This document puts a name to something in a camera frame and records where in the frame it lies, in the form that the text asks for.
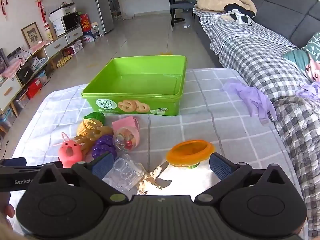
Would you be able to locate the white red cardboard box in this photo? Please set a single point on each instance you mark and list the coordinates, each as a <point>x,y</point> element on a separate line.
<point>76,46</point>

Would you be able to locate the pink clear capsule ball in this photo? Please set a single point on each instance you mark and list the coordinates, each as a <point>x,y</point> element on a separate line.
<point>123,140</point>

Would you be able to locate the clear plastic container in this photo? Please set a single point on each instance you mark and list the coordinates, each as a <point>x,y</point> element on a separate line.
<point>125,172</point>

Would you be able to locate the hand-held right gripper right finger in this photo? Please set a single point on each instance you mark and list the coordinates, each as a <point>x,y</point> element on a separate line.
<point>221,166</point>

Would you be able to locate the white wooden cabinet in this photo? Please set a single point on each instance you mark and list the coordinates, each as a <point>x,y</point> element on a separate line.
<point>72,35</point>

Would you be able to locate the beige quilted blanket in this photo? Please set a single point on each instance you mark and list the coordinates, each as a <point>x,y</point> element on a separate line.
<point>220,0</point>

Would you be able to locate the framed cartoon picture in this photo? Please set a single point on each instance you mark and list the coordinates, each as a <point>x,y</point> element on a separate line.
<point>31,36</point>

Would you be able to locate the teal patterned pillow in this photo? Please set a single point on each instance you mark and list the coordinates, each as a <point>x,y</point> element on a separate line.
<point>297,57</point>

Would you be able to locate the yellow toy corn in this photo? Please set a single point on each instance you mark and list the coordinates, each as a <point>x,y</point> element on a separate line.
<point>86,128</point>

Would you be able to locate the silver refrigerator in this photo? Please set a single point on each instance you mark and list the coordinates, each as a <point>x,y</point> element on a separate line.
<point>102,5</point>

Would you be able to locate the pink block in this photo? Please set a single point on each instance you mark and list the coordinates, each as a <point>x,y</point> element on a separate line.
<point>123,123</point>

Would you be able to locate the white blue printed box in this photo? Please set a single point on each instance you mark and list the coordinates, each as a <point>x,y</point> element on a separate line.
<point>88,38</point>

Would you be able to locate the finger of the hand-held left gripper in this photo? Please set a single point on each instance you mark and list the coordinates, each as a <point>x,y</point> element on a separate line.
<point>30,167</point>
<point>15,161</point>

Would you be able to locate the purple toy grapes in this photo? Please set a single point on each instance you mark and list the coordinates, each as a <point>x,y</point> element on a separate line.
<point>103,145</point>

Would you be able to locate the dark framed picture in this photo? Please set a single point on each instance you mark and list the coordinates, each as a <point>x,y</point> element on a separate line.
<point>3,60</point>

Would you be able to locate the green plastic box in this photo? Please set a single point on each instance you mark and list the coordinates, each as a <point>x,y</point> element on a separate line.
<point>130,80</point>

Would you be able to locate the orange disc toy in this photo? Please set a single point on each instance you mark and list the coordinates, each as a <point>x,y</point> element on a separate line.
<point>175,157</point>

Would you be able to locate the grey grid table cloth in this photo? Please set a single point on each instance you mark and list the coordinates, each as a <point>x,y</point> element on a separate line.
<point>225,135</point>

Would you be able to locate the black white plaid cover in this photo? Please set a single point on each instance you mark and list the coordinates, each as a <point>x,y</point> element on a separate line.
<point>245,47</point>

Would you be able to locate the red gift box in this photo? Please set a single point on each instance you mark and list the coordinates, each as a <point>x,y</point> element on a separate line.
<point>85,22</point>

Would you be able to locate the person's left hand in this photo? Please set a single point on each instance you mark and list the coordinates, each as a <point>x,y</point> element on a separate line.
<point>8,210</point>

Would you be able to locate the pink animal squeeze toy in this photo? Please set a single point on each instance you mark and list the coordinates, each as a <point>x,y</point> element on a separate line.
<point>70,152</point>

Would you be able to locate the white skeleton toy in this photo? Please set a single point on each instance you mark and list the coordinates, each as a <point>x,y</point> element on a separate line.
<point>152,177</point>

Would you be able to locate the dark grey sofa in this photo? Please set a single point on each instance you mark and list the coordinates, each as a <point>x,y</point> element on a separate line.
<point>275,7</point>

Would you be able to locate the purple glove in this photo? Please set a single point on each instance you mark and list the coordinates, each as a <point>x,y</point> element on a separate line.
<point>255,100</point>
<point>308,92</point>

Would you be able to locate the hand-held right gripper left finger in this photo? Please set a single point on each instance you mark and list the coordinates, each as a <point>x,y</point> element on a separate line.
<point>103,166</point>

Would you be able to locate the row of yellow toys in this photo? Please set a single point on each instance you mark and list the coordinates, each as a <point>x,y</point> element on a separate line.
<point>63,61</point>

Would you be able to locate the red storage box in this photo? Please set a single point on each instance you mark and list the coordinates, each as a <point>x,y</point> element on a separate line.
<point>33,88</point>

